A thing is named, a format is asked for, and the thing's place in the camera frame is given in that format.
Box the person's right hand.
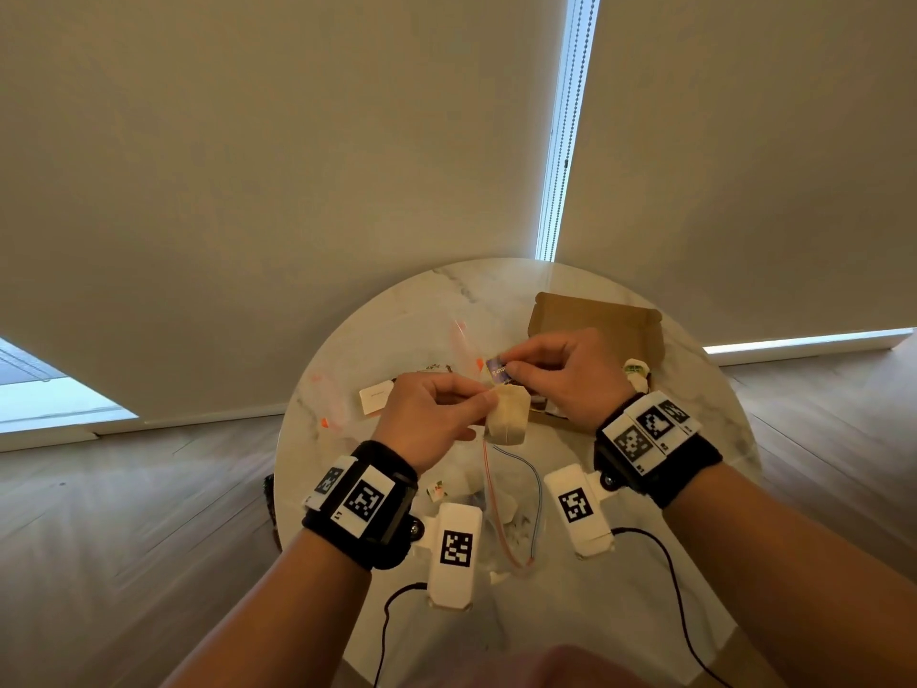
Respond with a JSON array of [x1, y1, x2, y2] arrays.
[[500, 328, 640, 432]]

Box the person's left hand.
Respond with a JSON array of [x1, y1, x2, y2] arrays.
[[371, 372, 500, 475]]

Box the beige block component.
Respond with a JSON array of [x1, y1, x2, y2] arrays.
[[485, 384, 532, 447]]

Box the person's left forearm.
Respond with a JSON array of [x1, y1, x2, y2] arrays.
[[161, 531, 373, 688]]

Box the person's right forearm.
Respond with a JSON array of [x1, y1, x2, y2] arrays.
[[661, 462, 917, 688]]

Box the white card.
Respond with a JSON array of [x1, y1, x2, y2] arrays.
[[357, 379, 397, 417]]

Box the brown cardboard box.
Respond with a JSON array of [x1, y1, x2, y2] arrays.
[[527, 291, 665, 425]]

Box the clear plastic bag orange marks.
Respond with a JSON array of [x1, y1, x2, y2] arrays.
[[307, 318, 490, 432]]

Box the wide beige roller blind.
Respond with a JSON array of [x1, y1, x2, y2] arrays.
[[0, 0, 571, 428]]

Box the narrow beige roller blind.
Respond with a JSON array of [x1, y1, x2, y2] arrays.
[[555, 0, 917, 347]]

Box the blue wire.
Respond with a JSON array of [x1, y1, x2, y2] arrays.
[[490, 442, 545, 563]]

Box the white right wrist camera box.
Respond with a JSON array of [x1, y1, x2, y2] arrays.
[[542, 463, 616, 559]]

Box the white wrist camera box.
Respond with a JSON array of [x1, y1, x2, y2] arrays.
[[542, 463, 616, 559], [426, 502, 484, 612]]

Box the black right wrist strap with markers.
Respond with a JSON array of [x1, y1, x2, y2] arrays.
[[592, 390, 724, 511]]

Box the black wrist strap with markers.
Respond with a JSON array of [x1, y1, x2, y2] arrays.
[[592, 390, 724, 511], [301, 440, 425, 572]]

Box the black left wrist strap with markers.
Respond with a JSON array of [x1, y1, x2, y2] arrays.
[[301, 440, 425, 572]]

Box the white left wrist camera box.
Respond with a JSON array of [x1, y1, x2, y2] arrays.
[[426, 502, 484, 612]]

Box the black left camera cable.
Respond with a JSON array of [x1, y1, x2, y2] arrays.
[[373, 581, 431, 688]]

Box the black camera cable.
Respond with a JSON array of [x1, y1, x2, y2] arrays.
[[611, 526, 733, 688], [373, 581, 431, 688]]

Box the blind bead chain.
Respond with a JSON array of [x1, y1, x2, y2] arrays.
[[542, 0, 600, 263]]

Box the black right camera cable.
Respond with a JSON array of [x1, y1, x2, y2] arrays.
[[611, 526, 733, 688]]

